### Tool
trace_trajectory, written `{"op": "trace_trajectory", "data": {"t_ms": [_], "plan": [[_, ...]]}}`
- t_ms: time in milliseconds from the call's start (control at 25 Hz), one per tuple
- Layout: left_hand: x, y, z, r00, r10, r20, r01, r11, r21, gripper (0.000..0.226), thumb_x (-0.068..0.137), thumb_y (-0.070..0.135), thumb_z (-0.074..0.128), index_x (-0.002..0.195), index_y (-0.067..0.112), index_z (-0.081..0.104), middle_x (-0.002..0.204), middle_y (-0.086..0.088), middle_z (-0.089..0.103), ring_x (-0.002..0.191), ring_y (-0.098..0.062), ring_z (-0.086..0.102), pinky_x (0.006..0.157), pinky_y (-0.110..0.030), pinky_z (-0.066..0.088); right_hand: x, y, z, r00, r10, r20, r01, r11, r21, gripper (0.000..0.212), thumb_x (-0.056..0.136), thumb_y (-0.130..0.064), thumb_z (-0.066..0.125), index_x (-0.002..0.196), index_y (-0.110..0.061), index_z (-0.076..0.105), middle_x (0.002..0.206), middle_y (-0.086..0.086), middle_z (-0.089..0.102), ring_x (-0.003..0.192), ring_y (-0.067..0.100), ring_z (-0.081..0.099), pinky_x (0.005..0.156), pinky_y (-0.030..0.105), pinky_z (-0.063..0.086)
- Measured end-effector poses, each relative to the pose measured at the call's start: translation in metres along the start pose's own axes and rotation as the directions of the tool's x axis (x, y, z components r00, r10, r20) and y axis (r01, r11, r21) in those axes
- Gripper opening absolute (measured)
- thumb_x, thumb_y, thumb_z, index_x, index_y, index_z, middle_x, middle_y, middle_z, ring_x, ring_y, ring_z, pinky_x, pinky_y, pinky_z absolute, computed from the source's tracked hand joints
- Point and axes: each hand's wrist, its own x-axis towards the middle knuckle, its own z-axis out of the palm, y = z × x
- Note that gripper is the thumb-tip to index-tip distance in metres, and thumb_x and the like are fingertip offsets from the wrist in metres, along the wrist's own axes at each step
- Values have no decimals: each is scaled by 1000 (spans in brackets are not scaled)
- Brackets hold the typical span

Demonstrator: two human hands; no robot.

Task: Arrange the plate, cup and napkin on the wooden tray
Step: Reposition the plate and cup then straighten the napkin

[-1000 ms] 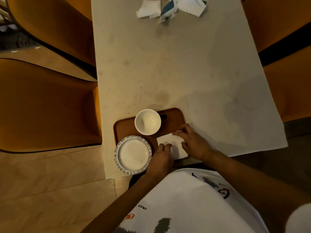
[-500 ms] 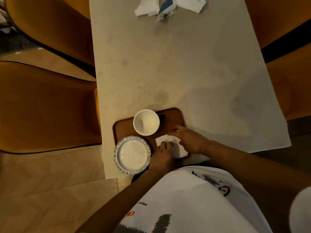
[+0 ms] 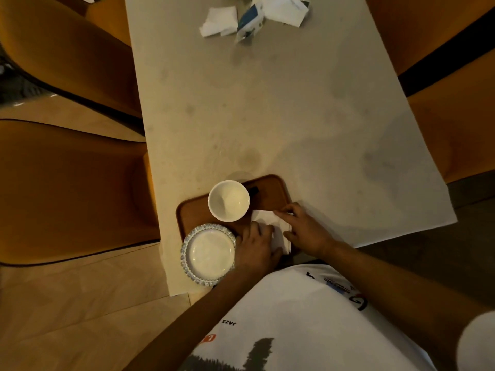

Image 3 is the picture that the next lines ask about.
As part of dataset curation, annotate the person's right hand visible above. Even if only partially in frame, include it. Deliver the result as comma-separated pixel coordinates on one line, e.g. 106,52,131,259
273,203,341,260

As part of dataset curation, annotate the person's left hand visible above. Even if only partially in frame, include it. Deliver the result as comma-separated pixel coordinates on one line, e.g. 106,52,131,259
233,221,284,283

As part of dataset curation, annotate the white paper napkin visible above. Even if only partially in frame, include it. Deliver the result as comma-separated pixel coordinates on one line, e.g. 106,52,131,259
251,209,292,255

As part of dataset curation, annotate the person's left forearm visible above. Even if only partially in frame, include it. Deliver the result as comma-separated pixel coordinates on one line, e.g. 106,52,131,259
124,268,267,371

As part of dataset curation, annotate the person's right forearm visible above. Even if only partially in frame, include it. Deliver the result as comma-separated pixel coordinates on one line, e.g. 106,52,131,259
320,241,495,371

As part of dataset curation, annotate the white ceramic bowl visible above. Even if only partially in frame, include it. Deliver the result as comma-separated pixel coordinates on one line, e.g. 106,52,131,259
208,180,251,223

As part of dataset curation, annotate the white plate with patterned rim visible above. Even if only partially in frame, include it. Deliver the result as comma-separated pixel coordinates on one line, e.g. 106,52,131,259
180,223,237,287

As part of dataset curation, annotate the white printed t-shirt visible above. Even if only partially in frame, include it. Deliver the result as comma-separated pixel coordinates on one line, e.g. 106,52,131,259
179,263,495,371

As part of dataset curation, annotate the brown plastic tray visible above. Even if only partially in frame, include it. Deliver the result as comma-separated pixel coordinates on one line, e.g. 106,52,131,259
176,174,300,256

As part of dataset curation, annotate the orange upholstered chair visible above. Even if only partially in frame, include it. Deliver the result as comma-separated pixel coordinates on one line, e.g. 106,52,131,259
408,60,495,184
0,0,144,121
365,0,495,76
0,120,161,266

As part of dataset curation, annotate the blue and white packet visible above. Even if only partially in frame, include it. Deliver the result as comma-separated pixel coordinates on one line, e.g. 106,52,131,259
235,1,266,44

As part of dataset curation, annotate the large crumpled white napkin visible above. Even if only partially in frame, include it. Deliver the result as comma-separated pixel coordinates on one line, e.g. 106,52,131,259
253,0,311,28

